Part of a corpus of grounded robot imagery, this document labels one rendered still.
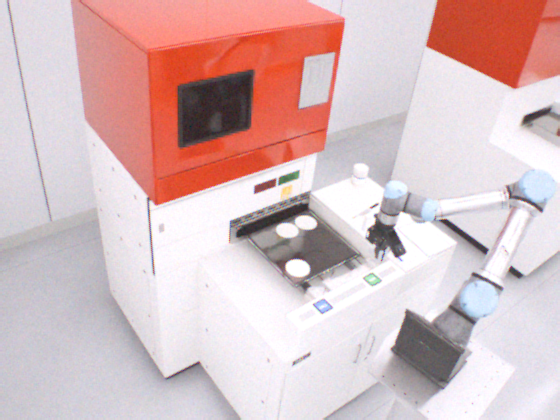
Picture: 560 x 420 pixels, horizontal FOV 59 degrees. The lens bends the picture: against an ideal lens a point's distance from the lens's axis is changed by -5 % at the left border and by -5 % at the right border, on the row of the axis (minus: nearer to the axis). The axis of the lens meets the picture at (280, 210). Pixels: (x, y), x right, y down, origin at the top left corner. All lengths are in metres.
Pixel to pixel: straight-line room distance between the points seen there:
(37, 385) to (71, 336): 0.34
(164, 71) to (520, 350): 2.67
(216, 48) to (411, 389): 1.36
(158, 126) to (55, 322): 1.77
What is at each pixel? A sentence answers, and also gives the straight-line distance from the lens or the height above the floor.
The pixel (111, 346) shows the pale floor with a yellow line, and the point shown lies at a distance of 3.05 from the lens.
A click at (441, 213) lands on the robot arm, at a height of 1.31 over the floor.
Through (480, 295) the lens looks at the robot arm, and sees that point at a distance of 1.77.
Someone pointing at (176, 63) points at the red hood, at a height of 1.75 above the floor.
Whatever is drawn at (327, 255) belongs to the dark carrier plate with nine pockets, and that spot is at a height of 0.90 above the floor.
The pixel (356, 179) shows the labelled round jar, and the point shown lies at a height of 1.01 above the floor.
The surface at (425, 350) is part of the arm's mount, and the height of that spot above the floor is 0.94.
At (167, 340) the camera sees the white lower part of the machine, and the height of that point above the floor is 0.38.
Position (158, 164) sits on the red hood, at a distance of 1.81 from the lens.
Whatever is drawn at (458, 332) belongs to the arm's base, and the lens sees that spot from 1.90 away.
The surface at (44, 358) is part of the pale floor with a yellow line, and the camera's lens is 3.08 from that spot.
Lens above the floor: 2.40
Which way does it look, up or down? 38 degrees down
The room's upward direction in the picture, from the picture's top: 7 degrees clockwise
